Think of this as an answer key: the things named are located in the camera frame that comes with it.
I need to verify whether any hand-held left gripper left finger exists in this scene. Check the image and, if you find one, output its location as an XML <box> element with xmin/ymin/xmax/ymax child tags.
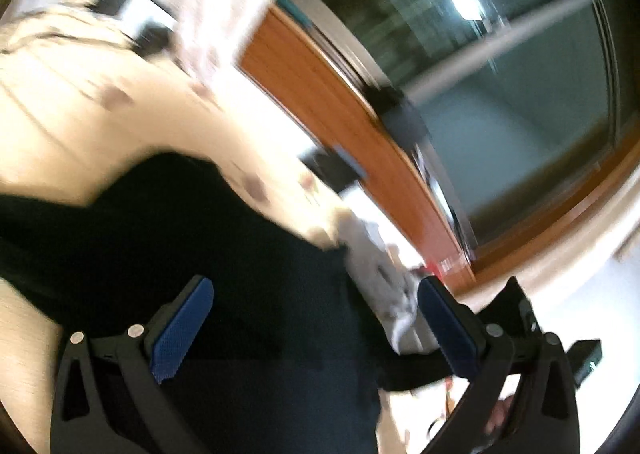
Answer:
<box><xmin>50</xmin><ymin>275</ymin><xmax>216</xmax><ymax>454</ymax></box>

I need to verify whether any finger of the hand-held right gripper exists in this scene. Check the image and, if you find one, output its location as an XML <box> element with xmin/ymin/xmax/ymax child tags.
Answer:
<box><xmin>487</xmin><ymin>276</ymin><xmax>544</xmax><ymax>341</ymax></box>

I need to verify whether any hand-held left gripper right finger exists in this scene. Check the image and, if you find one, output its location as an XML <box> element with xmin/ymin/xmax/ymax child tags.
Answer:
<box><xmin>417</xmin><ymin>276</ymin><xmax>581</xmax><ymax>454</ymax></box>

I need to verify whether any black knit sweater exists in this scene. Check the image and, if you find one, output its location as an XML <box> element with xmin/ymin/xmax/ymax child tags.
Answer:
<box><xmin>0</xmin><ymin>151</ymin><xmax>451</xmax><ymax>454</ymax></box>

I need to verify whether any person's right hand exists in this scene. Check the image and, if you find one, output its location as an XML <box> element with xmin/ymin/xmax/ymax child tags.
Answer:
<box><xmin>482</xmin><ymin>394</ymin><xmax>521</xmax><ymax>440</ymax></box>

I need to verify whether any red cloth item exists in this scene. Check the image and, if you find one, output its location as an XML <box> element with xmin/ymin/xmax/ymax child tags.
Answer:
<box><xmin>422</xmin><ymin>256</ymin><xmax>471</xmax><ymax>277</ymax></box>

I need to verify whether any grey garment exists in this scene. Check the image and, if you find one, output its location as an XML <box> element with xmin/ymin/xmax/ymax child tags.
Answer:
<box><xmin>337</xmin><ymin>214</ymin><xmax>441</xmax><ymax>355</ymax></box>

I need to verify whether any flat black cardboard box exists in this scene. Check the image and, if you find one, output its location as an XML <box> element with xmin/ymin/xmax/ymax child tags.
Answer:
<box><xmin>300</xmin><ymin>144</ymin><xmax>368</xmax><ymax>192</ymax></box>

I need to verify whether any open black box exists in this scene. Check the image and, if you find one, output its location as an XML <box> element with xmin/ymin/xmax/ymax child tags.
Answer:
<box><xmin>367</xmin><ymin>84</ymin><xmax>433</xmax><ymax>150</ymax></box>

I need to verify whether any paw print beige blanket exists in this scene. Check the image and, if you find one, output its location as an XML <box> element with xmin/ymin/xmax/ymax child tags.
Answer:
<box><xmin>0</xmin><ymin>0</ymin><xmax>351</xmax><ymax>440</ymax></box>

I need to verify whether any black plug adapter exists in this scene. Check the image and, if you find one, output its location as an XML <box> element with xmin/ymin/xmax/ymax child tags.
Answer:
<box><xmin>139</xmin><ymin>24</ymin><xmax>174</xmax><ymax>58</ymax></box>

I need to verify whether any white power strip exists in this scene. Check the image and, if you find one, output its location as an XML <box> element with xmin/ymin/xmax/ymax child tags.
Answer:
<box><xmin>92</xmin><ymin>0</ymin><xmax>178</xmax><ymax>55</ymax></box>

